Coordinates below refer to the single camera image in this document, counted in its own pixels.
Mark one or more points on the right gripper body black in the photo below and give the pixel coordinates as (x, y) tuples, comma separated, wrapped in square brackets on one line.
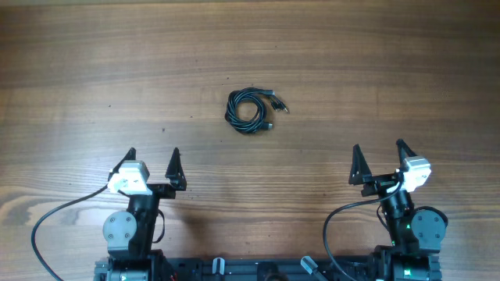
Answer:
[(379, 184)]

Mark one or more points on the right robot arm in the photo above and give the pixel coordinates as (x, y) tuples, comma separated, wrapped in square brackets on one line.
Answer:
[(416, 233)]

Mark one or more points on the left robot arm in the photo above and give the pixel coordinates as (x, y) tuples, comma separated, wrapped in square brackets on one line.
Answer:
[(130, 233)]

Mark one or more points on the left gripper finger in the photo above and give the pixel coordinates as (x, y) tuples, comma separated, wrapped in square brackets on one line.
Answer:
[(129, 156), (175, 173)]

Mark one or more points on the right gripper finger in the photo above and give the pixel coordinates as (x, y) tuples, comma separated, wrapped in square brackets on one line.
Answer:
[(360, 172), (404, 151)]

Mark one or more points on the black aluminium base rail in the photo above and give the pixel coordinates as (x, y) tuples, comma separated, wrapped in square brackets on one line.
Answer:
[(356, 267)]

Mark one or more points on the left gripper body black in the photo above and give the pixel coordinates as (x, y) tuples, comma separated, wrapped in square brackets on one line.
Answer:
[(159, 192)]

